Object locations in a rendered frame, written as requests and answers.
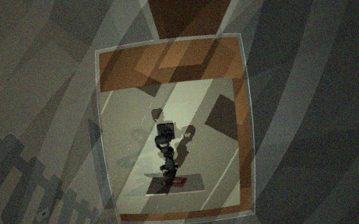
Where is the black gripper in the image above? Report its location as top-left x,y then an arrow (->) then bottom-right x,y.
163,162 -> 178,182

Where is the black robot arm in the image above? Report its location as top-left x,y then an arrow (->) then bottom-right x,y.
154,130 -> 174,171

